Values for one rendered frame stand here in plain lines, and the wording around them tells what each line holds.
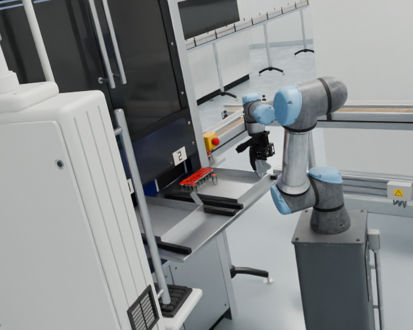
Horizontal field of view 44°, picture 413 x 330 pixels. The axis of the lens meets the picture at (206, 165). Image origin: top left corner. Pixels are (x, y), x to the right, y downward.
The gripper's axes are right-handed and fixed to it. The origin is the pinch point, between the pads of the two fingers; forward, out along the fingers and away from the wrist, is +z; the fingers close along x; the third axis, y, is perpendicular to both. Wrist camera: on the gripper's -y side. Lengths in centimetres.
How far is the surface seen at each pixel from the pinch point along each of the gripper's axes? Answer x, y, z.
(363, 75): 143, -6, -5
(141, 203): -81, 15, -28
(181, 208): -28.5, -21.2, 4.4
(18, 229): -107, -3, -32
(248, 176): 5.6, -9.7, 4.0
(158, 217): -37.2, -26.3, 4.6
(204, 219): -33.1, -6.0, 4.9
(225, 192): -10.1, -11.8, 4.6
